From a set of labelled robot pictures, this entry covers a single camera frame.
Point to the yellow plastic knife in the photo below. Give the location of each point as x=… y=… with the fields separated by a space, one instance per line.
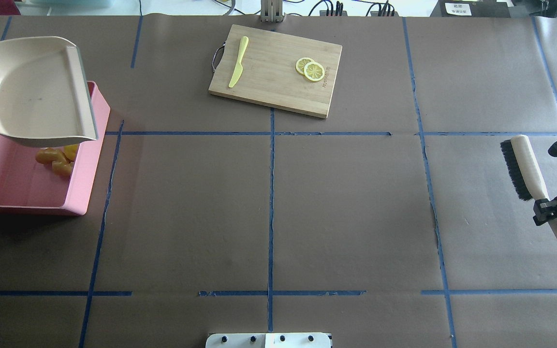
x=238 y=68

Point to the yellow toy lemon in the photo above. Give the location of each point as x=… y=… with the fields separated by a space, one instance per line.
x=70 y=152

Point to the bamboo cutting board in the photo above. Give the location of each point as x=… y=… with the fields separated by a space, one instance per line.
x=269 y=77

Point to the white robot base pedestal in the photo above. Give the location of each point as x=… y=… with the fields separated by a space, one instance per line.
x=270 y=340

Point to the lemon slice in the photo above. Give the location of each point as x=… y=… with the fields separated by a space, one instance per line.
x=313 y=71
x=301 y=63

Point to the beige plastic dustpan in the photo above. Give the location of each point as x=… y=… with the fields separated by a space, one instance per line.
x=44 y=95

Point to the wooden hand brush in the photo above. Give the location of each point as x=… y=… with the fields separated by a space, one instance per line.
x=528 y=181

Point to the pink plastic bin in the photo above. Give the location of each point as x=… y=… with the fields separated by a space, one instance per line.
x=28 y=187

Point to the black power box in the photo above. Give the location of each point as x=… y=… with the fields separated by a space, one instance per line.
x=471 y=8

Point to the toy ginger root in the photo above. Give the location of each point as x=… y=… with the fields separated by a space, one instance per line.
x=60 y=164

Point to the aluminium frame post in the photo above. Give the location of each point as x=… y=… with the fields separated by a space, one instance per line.
x=271 y=11

